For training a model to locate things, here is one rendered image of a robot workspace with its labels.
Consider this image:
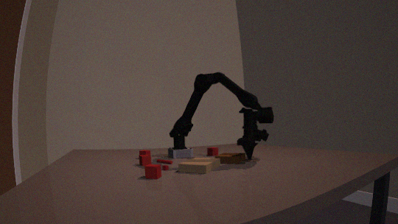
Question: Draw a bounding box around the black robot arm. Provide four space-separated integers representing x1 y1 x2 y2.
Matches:
170 72 273 150

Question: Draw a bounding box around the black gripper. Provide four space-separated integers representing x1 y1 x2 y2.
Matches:
237 123 261 160

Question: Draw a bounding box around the red square block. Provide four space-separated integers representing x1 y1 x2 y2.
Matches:
139 150 150 155
207 147 218 156
144 164 161 179
139 155 152 167

